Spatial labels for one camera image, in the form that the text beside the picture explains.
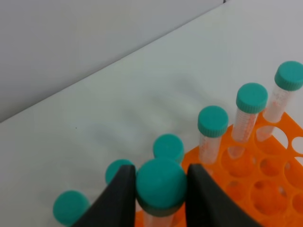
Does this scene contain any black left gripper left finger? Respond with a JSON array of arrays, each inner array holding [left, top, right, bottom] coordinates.
[[73, 165, 136, 227]]

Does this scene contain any row tube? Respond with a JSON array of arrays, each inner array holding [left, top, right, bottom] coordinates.
[[257, 61, 303, 142], [152, 133, 185, 164], [232, 83, 268, 144], [105, 159, 138, 185], [197, 105, 229, 165]]

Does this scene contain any front-left racked test tube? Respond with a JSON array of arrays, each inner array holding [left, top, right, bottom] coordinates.
[[53, 190, 90, 227]]

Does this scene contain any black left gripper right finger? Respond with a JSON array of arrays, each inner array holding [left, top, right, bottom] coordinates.
[[186, 164, 260, 227]]

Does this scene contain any test tube with teal cap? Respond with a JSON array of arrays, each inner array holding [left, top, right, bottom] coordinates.
[[136, 158, 187, 227]]

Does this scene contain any orange test tube rack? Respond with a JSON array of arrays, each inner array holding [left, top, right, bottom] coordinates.
[[134, 111, 303, 227]]

